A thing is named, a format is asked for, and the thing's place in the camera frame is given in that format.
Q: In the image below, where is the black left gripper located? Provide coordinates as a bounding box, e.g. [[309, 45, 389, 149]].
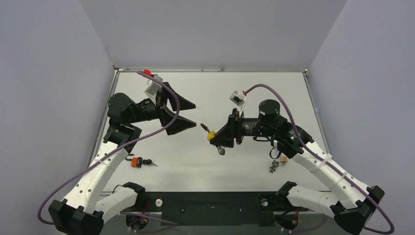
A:
[[129, 83, 197, 134]]

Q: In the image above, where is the yellow padlock with keys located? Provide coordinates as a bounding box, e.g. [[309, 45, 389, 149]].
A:
[[200, 123, 226, 156]]

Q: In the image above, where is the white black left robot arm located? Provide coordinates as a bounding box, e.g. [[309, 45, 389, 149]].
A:
[[48, 82, 196, 235]]

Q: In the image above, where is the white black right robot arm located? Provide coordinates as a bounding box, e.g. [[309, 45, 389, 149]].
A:
[[207, 99, 385, 235]]

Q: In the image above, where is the small brass padlock with keys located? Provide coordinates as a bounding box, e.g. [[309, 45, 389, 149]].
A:
[[269, 156, 288, 173]]

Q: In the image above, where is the orange padlock with keys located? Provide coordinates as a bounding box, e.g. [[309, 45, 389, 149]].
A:
[[125, 157, 158, 168]]

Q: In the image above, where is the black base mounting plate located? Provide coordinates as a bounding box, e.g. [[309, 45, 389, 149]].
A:
[[126, 191, 306, 227]]

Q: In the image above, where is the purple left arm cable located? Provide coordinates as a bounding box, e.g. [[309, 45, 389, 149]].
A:
[[37, 70, 181, 225]]

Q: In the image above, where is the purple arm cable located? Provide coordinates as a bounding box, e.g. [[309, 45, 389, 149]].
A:
[[37, 70, 181, 225], [243, 84, 395, 235]]

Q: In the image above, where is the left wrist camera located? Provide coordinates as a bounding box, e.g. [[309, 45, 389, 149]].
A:
[[144, 79, 162, 98]]

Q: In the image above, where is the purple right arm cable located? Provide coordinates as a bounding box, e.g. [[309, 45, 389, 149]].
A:
[[243, 84, 395, 235]]

